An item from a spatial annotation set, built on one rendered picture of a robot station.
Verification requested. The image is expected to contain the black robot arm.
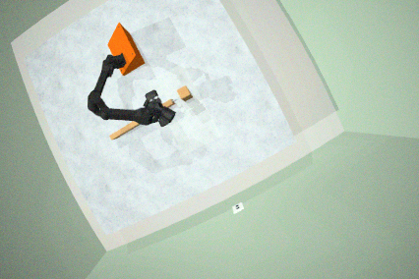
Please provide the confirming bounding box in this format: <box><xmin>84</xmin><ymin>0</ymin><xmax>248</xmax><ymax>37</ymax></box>
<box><xmin>88</xmin><ymin>53</ymin><xmax>176</xmax><ymax>126</ymax></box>

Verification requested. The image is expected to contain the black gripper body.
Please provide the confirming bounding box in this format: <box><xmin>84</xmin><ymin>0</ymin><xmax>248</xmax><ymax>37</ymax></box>
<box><xmin>145</xmin><ymin>90</ymin><xmax>167</xmax><ymax>127</ymax></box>

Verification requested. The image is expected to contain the wooden post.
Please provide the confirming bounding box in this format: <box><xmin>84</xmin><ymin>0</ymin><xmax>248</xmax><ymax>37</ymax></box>
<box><xmin>176</xmin><ymin>85</ymin><xmax>193</xmax><ymax>101</ymax></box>

